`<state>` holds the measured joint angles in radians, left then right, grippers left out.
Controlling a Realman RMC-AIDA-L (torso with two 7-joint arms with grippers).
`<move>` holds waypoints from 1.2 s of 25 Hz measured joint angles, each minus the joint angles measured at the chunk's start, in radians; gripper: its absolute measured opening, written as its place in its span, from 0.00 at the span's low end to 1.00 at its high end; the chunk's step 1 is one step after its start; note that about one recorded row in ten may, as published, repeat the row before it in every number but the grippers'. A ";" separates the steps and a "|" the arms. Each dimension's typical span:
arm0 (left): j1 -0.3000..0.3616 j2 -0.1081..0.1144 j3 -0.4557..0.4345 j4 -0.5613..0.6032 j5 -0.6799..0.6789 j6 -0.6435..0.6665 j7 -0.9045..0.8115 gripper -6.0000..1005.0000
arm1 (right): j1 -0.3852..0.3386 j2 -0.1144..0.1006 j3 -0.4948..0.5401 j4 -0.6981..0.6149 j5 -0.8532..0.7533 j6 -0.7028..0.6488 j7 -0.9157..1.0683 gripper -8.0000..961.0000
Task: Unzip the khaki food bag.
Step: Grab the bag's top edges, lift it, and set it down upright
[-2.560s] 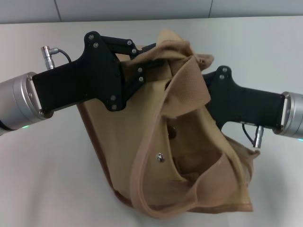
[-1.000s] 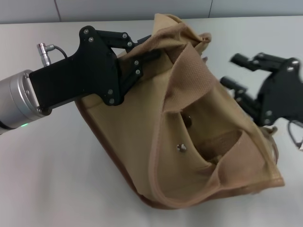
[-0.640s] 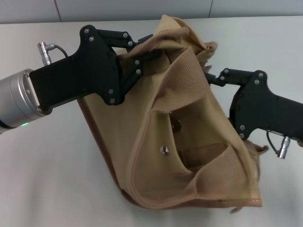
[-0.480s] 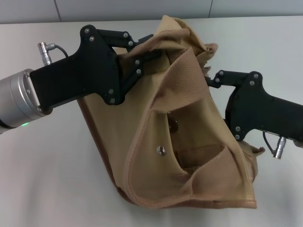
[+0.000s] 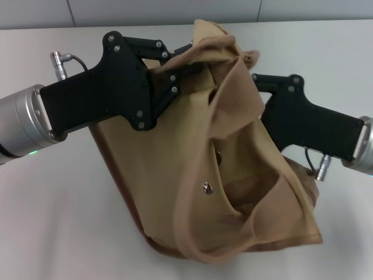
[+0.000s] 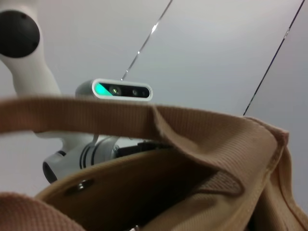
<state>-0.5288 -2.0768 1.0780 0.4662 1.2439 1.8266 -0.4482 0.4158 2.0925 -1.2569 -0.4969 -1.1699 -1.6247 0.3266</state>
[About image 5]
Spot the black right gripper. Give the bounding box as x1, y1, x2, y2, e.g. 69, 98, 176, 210
251, 72, 367, 162

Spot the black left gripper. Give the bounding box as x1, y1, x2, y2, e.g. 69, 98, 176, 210
39, 30, 205, 135

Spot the khaki canvas food bag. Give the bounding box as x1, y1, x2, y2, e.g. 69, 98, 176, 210
88, 18, 325, 268

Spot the right gripper cable connector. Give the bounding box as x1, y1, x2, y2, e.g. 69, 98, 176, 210
304, 146, 333, 182

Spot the gripper cable connector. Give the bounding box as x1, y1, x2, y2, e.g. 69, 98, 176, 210
304, 146, 333, 182
50, 51, 89, 80

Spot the left gripper cable connector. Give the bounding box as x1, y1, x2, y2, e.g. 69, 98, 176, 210
50, 51, 89, 80

